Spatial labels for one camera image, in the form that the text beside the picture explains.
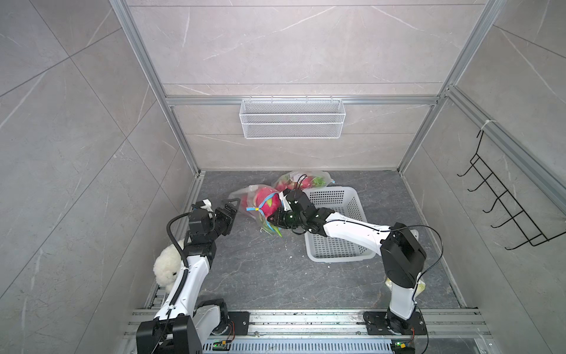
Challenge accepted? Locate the zip-top bag with blue seal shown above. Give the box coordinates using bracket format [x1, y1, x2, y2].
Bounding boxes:
[228, 184, 282, 237]

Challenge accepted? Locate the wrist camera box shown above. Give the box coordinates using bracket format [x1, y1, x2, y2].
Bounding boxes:
[279, 191, 292, 212]
[192, 199, 213, 212]

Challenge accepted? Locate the white wire mesh wall basket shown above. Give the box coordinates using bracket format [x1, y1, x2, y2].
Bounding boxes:
[239, 98, 346, 140]

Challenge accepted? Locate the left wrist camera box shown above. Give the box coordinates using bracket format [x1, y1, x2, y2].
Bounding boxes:
[192, 199, 213, 212]

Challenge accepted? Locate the zip-top bag with dragon fruit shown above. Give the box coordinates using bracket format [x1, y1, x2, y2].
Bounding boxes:
[272, 171, 335, 192]

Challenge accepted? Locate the white plush teddy bear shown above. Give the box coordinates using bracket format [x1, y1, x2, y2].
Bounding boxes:
[153, 244, 183, 294]

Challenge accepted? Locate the black corrugated cable conduit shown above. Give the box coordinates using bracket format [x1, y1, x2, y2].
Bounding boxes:
[165, 212, 193, 306]

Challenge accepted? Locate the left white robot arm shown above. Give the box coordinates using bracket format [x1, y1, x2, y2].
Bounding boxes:
[136, 199, 240, 353]

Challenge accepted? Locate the yellow-green packaged snack bag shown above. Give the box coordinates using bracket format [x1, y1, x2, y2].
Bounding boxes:
[385, 278, 426, 296]

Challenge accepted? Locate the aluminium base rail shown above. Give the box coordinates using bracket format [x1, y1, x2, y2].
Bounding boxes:
[123, 308, 492, 354]

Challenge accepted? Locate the black wire wall hook rack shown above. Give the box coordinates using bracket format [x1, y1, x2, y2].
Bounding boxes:
[457, 130, 565, 251]

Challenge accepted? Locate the white perforated plastic basket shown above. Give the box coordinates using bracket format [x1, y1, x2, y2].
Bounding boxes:
[305, 186, 376, 263]

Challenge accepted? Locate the pink dragon fruit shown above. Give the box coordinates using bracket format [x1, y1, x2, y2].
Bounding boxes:
[254, 187, 281, 218]

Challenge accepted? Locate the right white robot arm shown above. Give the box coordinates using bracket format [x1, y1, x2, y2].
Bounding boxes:
[268, 189, 427, 334]

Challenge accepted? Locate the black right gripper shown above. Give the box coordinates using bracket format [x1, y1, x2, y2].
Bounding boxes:
[267, 208, 307, 229]

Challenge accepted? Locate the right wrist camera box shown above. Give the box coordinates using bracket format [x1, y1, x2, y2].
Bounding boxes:
[279, 191, 292, 212]

